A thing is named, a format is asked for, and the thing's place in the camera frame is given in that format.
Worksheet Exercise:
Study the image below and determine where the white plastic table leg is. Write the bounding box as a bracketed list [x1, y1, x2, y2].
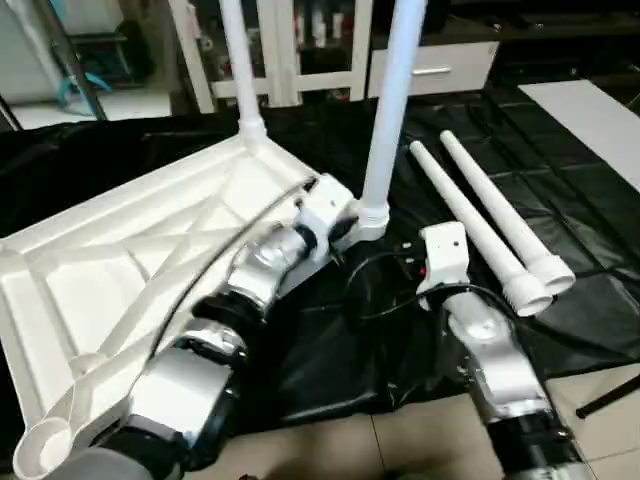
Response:
[438, 130, 577, 297]
[357, 0, 429, 239]
[408, 140, 554, 319]
[218, 0, 269, 151]

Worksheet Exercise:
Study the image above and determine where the white plastic table top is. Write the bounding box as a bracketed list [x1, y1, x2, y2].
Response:
[0, 135, 391, 477]

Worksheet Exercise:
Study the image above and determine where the black table mat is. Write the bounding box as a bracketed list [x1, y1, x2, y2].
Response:
[0, 85, 640, 441]

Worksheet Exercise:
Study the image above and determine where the white drawer unit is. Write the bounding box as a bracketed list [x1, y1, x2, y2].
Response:
[368, 40, 501, 99]

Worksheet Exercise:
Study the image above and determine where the white glass door cabinet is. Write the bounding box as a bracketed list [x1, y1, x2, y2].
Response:
[165, 0, 376, 111]

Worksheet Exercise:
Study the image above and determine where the white flat board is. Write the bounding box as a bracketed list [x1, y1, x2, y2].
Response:
[518, 78, 640, 196]

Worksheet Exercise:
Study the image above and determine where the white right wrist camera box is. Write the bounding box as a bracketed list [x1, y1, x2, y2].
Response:
[415, 222, 471, 296]

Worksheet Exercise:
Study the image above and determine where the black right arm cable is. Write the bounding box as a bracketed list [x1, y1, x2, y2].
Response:
[345, 250, 471, 321]

